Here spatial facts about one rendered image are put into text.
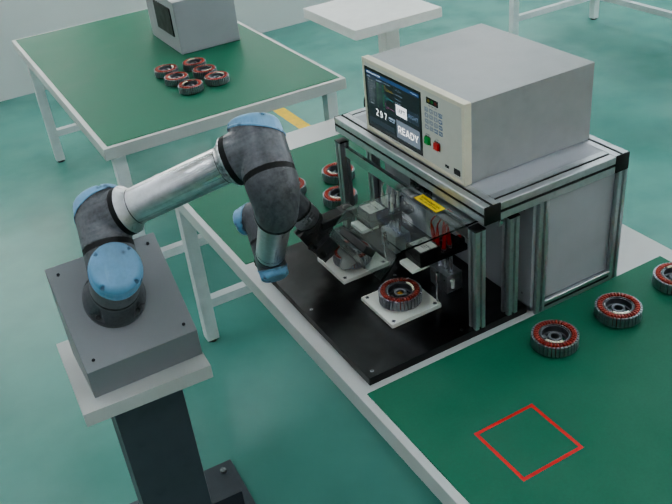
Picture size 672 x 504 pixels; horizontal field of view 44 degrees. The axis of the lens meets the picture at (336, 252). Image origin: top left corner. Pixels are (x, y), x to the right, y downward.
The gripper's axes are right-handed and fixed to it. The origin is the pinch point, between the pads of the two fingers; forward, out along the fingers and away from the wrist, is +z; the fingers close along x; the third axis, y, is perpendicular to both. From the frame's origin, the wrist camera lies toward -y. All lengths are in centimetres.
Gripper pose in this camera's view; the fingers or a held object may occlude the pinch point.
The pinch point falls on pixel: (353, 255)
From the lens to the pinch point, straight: 230.5
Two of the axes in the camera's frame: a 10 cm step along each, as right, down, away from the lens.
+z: 5.3, 5.4, 6.5
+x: 4.9, 4.2, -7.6
